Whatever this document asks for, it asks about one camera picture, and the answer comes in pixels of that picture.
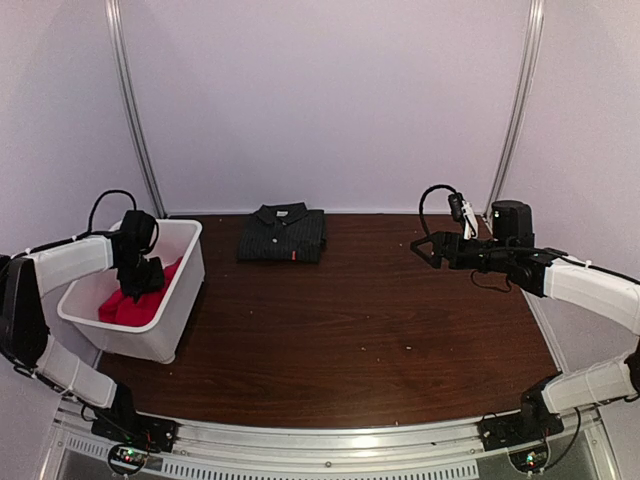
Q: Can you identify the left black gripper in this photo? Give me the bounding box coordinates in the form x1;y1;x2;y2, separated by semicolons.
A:
117;254;164;297

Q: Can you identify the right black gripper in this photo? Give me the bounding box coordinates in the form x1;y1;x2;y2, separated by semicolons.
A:
411;231;514;274

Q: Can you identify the red garment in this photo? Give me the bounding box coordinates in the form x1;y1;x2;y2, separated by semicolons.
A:
98;257;183;327

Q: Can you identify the dark pinstriped shirt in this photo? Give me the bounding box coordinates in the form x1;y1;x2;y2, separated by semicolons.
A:
236;202;327;264

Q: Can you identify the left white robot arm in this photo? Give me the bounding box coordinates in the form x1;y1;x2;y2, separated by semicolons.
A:
1;210;165;444

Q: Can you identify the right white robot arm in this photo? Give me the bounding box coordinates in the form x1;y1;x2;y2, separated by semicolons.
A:
410;194;639;442

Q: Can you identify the white plastic laundry bin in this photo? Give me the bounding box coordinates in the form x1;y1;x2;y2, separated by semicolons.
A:
57;219;205;364

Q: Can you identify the left round circuit board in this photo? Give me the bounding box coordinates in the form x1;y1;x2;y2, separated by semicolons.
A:
107;444;149;476

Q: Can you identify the round circuit board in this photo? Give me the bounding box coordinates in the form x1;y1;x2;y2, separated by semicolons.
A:
508;445;549;475
107;444;149;476

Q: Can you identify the right round circuit board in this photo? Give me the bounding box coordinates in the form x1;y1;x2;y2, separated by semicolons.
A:
508;445;549;475

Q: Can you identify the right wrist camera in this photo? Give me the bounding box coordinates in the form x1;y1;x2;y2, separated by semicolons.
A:
448;192;479;240

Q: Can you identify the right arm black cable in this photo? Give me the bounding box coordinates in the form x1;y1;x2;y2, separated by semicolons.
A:
418;184;459;236

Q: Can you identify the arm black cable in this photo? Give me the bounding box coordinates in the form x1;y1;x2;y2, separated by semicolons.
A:
87;189;161;251
418;184;459;236

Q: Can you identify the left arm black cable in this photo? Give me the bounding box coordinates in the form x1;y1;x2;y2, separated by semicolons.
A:
87;189;161;251

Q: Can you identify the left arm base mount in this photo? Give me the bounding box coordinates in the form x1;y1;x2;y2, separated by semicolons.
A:
91;384;178;453

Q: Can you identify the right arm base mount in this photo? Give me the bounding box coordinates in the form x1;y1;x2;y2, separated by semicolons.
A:
477;384;564;451

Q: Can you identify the front aluminium rail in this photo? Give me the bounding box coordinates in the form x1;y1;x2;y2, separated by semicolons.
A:
49;407;609;480

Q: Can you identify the right aluminium frame post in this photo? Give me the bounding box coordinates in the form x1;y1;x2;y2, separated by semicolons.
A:
483;0;545;222

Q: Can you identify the aluminium frame post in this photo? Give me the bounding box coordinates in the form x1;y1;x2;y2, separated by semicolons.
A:
483;0;545;222
104;0;167;218

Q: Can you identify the left aluminium frame post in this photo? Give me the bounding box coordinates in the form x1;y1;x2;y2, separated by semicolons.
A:
104;0;167;218

